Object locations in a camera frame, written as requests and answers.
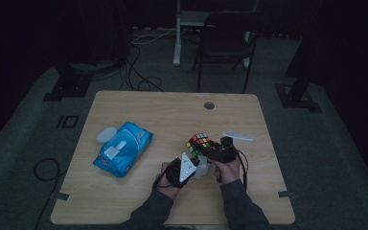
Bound black folding chair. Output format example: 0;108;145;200
193;11;268;94

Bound multicoloured puzzle cube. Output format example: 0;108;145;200
186;132;213;158

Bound black looped floor cable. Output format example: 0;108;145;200
33;157;69;230

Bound hand-held gripper cable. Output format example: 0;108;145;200
235;149;249;193
152;172;168;190

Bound white wet wipe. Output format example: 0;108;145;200
193;156;213;180

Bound white floor cable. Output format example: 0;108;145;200
129;28;177;46

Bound black stand base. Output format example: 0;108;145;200
274;76;323;113
42;61;94;103

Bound blue wet wipes packet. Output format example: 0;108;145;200
93;121;154;178

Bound black floor cables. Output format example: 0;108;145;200
119;42;166;93

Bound white desk frame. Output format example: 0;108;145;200
172;0;260;69

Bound right hand-held gripper cable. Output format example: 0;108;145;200
235;149;249;193

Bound person's right hand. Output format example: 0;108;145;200
209;157;241;185

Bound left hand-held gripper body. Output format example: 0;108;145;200
166;152;202;189

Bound person's left hand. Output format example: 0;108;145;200
155;162;183;199

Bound left hand-held gripper cable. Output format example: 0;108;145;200
152;172;168;190

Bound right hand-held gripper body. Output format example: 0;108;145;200
204;129;254;165

